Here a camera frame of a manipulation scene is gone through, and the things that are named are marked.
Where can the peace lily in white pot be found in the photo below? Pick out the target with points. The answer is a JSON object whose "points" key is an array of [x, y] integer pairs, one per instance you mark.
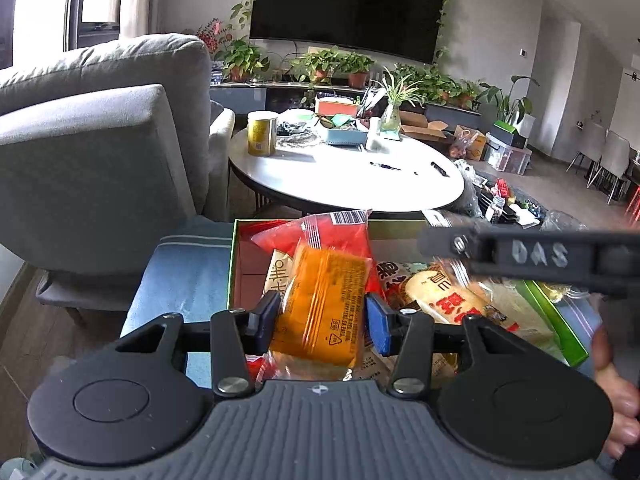
{"points": [[525, 125]]}

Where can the small glass jar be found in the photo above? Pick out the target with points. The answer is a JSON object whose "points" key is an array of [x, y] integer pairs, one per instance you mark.
{"points": [[496, 210]]}

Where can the green cardboard box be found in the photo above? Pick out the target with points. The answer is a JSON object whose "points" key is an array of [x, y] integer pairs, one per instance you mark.
{"points": [[565, 330]]}

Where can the red packet white characters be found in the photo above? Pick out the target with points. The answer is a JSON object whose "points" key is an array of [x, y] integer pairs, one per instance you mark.
{"points": [[392, 282]]}

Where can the clear plastic storage box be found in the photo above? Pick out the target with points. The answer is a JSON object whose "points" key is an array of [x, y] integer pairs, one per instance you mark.
{"points": [[510, 157]]}

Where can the spider plant in glass vase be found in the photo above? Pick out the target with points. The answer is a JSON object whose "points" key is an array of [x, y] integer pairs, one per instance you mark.
{"points": [[392, 110]]}

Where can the clear plastic bag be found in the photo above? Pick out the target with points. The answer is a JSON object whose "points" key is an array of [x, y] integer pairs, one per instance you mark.
{"points": [[467, 185]]}

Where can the white packet black characters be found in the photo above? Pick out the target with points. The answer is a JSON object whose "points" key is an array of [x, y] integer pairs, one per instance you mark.
{"points": [[280, 275]]}

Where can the ivy vine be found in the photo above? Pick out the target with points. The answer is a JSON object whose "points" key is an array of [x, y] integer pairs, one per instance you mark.
{"points": [[245, 0]]}

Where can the plastic bag of fruit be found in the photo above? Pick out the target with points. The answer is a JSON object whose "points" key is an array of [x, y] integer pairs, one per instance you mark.
{"points": [[467, 145]]}

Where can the open cardboard box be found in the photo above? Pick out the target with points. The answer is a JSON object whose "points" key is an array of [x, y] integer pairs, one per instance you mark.
{"points": [[427, 127]]}

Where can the blue plastic tray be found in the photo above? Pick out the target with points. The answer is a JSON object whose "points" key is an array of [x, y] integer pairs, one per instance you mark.
{"points": [[342, 136]]}

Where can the black remote control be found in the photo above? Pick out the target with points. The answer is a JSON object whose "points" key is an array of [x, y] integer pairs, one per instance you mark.
{"points": [[439, 168]]}

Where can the person's right hand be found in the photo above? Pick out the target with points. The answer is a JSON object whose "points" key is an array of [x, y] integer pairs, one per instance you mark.
{"points": [[620, 410]]}

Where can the dark marble round table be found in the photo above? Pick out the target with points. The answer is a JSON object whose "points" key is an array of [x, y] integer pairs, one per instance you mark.
{"points": [[500, 205]]}

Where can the shiny red snack bag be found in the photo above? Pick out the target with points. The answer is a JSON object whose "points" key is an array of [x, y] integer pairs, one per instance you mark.
{"points": [[325, 232]]}

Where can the white round table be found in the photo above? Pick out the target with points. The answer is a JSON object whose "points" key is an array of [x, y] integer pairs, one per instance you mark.
{"points": [[340, 185]]}

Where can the black pen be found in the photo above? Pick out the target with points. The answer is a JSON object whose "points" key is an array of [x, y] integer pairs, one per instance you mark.
{"points": [[385, 165]]}

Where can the grey armchair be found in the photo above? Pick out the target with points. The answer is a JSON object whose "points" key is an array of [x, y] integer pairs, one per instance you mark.
{"points": [[100, 150]]}

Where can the small green box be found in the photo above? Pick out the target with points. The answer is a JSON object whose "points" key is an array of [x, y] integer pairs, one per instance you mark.
{"points": [[505, 128]]}

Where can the grey television cabinet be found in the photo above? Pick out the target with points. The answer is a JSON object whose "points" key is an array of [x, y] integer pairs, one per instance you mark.
{"points": [[250, 97]]}

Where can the black television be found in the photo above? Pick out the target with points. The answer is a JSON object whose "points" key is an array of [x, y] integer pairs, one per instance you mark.
{"points": [[345, 5]]}

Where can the red berry decoration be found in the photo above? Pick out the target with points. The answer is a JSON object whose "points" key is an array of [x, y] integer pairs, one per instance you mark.
{"points": [[215, 35]]}

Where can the yellow can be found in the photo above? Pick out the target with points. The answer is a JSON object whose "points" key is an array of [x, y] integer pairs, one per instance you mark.
{"points": [[261, 135]]}

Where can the orange bread packet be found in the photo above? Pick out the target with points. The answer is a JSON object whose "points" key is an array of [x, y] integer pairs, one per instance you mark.
{"points": [[320, 305]]}

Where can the glass mug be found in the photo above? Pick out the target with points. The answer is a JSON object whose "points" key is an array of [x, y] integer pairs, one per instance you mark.
{"points": [[565, 220]]}

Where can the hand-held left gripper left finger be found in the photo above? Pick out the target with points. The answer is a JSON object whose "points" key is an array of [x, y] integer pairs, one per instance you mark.
{"points": [[262, 322]]}

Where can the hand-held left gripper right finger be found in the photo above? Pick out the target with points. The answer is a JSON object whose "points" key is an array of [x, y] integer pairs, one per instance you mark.
{"points": [[380, 322]]}

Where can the clear glass dish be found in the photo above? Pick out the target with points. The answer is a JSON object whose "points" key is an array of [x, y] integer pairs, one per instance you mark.
{"points": [[297, 135]]}

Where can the small white bottle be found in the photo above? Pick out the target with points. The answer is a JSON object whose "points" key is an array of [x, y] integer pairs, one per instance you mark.
{"points": [[373, 135]]}

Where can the clear bread packet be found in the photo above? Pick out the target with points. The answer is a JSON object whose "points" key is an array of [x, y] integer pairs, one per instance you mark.
{"points": [[515, 312]]}

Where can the potted pothos plant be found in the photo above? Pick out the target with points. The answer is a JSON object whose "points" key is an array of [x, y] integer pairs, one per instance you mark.
{"points": [[242, 62], [465, 95], [425, 82], [317, 67], [357, 70]]}

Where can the orange box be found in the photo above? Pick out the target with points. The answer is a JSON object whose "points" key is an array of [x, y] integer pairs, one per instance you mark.
{"points": [[337, 107]]}

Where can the pale yellow packet red print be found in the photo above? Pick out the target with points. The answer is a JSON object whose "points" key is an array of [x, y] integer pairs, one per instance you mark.
{"points": [[445, 300]]}

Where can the white dining chair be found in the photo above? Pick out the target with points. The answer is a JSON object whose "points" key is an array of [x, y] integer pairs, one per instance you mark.
{"points": [[615, 160], [590, 145]]}

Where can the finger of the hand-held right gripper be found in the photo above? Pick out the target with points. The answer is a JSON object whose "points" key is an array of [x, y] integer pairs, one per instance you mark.
{"points": [[445, 242]]}

